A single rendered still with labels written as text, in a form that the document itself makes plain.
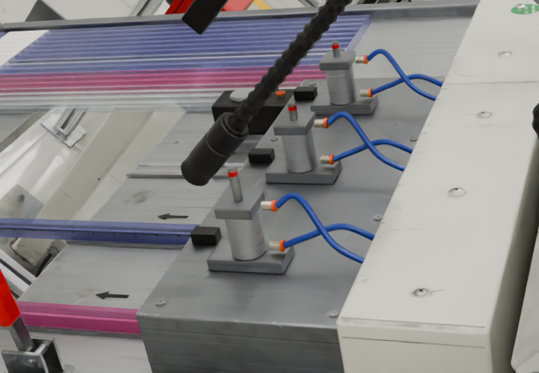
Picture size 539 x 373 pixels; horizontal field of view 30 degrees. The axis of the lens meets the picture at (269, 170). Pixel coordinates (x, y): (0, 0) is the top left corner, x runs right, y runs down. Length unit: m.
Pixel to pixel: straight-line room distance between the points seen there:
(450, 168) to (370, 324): 0.17
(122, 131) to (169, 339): 1.24
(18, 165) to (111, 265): 1.51
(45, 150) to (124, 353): 1.68
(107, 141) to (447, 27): 0.90
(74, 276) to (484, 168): 0.32
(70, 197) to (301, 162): 1.30
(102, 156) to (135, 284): 1.14
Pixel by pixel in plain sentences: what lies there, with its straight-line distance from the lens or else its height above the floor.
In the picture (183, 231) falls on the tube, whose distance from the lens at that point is 0.78.
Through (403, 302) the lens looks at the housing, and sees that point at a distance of 0.54.
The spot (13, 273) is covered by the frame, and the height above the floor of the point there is 0.32.
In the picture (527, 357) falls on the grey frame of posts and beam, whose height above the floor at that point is 1.32.
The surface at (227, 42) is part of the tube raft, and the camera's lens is 1.15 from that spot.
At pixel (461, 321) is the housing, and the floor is 1.29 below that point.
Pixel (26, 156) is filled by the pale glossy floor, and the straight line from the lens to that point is 2.31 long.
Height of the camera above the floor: 1.58
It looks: 36 degrees down
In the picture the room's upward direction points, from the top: 42 degrees clockwise
